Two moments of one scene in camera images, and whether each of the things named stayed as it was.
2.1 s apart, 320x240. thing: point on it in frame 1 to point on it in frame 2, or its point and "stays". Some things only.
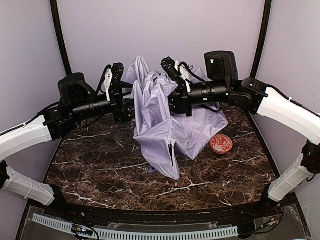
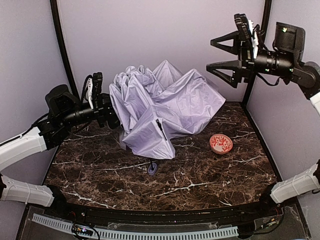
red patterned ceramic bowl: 221,144 stays
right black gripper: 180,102 to 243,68
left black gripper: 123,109 to 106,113
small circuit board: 82,229 stays
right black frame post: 262,39 stays
